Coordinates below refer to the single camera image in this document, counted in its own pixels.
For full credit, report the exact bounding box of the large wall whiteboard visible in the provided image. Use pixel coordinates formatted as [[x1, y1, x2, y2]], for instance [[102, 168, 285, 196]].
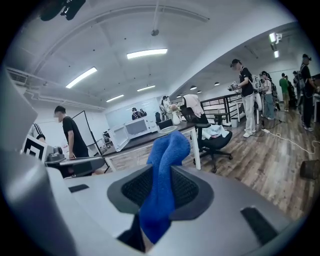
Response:
[[104, 97, 163, 128]]

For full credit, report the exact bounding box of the white microwave oven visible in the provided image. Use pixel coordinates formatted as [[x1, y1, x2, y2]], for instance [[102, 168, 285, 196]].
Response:
[[108, 117, 161, 153]]

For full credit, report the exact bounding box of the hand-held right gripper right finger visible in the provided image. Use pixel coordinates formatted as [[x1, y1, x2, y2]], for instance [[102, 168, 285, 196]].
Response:
[[150, 164, 293, 256]]

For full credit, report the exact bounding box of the pale pink garment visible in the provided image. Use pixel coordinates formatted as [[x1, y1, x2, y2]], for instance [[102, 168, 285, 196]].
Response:
[[182, 94, 205, 118]]

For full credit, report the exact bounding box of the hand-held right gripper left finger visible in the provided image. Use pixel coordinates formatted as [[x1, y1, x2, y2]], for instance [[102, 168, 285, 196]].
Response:
[[46, 163, 155, 241]]

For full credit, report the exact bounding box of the light blue garment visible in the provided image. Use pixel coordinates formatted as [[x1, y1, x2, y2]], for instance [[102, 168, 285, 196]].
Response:
[[201, 124, 230, 140]]

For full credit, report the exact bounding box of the black side table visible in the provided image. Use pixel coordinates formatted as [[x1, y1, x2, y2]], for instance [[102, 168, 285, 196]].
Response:
[[214, 112, 230, 126]]

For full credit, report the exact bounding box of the black metal railing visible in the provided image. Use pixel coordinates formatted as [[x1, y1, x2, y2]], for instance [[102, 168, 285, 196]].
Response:
[[199, 93, 245, 126]]

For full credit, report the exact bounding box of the black mesh office chair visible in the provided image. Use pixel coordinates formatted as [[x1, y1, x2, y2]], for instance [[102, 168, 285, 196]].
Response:
[[179, 94, 234, 174]]

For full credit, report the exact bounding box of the black framed standing whiteboard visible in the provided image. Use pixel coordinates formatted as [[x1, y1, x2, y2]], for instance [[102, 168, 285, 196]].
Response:
[[71, 109, 112, 173]]

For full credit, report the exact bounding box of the white floor cable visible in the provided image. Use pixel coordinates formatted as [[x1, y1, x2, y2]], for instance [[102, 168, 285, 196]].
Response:
[[268, 131, 320, 161]]

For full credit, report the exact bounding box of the dark wire waste basket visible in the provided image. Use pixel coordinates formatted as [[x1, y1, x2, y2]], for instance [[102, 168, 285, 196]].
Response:
[[299, 159, 320, 180]]

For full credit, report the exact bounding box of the clear glass plate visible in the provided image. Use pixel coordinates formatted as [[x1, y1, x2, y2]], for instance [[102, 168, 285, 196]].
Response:
[[159, 125, 179, 134]]

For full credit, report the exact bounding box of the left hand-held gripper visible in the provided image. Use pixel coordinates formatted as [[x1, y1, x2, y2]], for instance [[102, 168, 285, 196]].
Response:
[[21, 134, 106, 177]]

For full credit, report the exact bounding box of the ceiling air conditioner vent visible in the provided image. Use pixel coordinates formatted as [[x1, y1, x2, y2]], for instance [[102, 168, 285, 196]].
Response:
[[6, 69, 29, 85]]

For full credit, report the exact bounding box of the blue cloth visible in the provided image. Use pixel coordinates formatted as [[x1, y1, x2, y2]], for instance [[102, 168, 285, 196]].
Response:
[[138, 130, 191, 245]]

